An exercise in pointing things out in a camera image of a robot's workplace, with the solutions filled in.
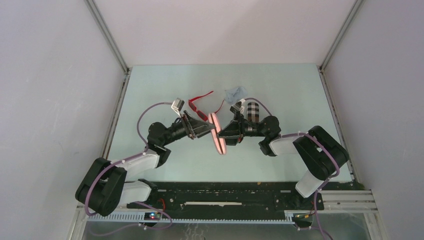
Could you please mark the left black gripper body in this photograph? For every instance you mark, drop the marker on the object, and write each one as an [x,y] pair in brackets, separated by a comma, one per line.
[188,125]

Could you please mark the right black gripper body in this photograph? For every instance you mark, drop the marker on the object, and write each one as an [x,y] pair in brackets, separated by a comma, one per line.
[240,126]

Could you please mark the pink glasses case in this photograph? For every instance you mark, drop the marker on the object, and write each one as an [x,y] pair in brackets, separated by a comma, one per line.
[219,143]

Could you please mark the plaid brown glasses case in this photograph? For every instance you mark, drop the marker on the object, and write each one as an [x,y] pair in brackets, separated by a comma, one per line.
[253,112]

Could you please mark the blue cleaning cloth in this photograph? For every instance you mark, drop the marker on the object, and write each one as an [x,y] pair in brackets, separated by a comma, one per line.
[235,94]

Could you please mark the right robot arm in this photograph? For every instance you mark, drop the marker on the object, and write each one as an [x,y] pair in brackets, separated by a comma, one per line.
[322,155]

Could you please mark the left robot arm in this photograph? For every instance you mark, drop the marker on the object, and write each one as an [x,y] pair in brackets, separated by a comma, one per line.
[109,184]

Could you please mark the red frame sunglasses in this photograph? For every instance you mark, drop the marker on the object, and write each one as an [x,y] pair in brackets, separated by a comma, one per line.
[202,105]

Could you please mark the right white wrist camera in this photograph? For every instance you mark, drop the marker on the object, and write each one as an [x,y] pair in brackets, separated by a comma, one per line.
[238,107]

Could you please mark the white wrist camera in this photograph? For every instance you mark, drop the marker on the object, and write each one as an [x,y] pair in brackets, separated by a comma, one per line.
[238,107]
[177,106]

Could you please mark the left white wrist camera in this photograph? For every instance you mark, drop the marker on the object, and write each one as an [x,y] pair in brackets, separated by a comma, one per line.
[177,106]

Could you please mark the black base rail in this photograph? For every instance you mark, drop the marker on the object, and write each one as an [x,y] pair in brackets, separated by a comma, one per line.
[231,201]

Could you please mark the left aluminium frame post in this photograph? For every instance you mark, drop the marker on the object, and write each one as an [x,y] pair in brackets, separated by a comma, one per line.
[112,44]

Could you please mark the aluminium frame post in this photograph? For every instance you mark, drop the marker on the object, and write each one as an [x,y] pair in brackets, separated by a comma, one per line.
[112,44]
[334,46]

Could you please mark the right aluminium frame post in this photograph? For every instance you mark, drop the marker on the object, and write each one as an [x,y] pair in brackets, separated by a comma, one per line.
[334,46]

